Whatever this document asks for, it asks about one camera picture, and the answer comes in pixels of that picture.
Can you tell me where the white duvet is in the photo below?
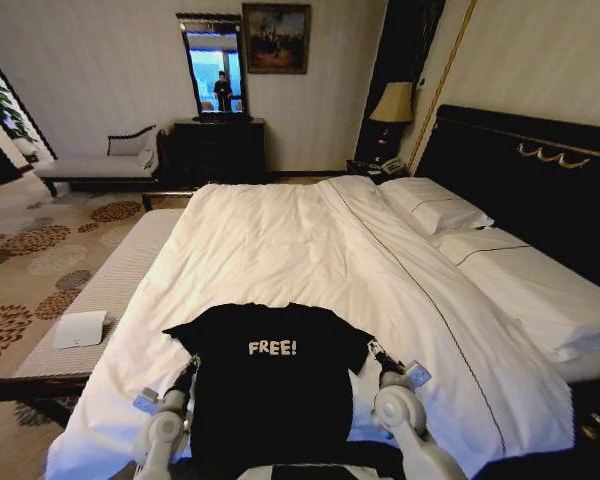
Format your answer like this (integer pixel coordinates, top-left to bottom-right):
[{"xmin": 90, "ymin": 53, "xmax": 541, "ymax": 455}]
[{"xmin": 44, "ymin": 174, "xmax": 577, "ymax": 480}]

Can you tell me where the table lamp with beige shade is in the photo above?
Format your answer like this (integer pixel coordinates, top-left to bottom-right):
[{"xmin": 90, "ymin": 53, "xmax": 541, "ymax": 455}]
[{"xmin": 368, "ymin": 81, "xmax": 415, "ymax": 152}]

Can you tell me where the white robot front shell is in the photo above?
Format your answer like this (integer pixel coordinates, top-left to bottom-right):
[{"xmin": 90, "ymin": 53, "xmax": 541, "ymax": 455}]
[{"xmin": 233, "ymin": 461, "xmax": 399, "ymax": 480}]

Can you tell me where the dark framed standing mirror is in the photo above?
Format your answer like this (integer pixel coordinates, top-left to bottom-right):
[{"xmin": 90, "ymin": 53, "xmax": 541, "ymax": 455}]
[{"xmin": 175, "ymin": 12, "xmax": 254, "ymax": 124}]

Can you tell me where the dark wooden dresser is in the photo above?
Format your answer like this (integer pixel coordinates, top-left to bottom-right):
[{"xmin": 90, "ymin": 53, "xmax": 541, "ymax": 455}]
[{"xmin": 171, "ymin": 117, "xmax": 268, "ymax": 187}]

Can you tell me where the white desk telephone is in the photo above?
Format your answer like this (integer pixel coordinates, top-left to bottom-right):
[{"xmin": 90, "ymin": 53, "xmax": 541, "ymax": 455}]
[{"xmin": 378, "ymin": 156, "xmax": 407, "ymax": 176}]

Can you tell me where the dark headboard with gold ornament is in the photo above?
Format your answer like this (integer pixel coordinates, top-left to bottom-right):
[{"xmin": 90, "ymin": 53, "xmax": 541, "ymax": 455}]
[{"xmin": 413, "ymin": 103, "xmax": 600, "ymax": 297}]

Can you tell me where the white pillow with dark piping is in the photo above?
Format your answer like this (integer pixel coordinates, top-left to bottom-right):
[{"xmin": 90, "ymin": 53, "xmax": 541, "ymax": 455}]
[
  {"xmin": 378, "ymin": 177, "xmax": 496, "ymax": 237},
  {"xmin": 429, "ymin": 227, "xmax": 534, "ymax": 267}
]

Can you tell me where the dark wall panel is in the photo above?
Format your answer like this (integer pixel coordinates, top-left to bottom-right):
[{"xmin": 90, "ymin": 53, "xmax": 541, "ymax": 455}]
[{"xmin": 353, "ymin": 0, "xmax": 449, "ymax": 162}]

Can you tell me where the striped upholstered bed bench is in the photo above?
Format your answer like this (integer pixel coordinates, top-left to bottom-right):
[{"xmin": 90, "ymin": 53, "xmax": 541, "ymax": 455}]
[{"xmin": 0, "ymin": 207, "xmax": 187, "ymax": 402}]

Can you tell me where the dark nightstand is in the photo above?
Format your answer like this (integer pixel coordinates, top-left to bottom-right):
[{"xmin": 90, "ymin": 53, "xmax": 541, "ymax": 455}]
[{"xmin": 346, "ymin": 158, "xmax": 412, "ymax": 185}]

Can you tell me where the white bed sheet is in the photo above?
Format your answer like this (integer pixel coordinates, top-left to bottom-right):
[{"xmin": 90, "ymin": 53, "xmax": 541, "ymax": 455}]
[{"xmin": 454, "ymin": 244, "xmax": 600, "ymax": 386}]

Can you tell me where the person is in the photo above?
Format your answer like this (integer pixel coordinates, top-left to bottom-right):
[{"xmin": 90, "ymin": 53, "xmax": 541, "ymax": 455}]
[{"xmin": 212, "ymin": 70, "xmax": 234, "ymax": 113}]

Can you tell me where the framed oil painting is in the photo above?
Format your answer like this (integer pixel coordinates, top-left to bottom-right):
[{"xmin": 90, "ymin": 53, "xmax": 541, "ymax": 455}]
[{"xmin": 241, "ymin": 3, "xmax": 313, "ymax": 76}]

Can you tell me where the flat white box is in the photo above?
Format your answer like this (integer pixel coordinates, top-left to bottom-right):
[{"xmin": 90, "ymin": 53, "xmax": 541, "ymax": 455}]
[{"xmin": 51, "ymin": 310, "xmax": 109, "ymax": 351}]

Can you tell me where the white chaise longue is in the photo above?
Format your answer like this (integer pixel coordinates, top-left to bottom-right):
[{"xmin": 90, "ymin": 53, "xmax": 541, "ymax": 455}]
[{"xmin": 33, "ymin": 124, "xmax": 167, "ymax": 198}]

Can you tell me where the black FREE print T-shirt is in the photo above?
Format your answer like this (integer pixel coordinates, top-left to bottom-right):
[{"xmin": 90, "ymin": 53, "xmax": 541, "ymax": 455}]
[{"xmin": 161, "ymin": 301, "xmax": 377, "ymax": 480}]

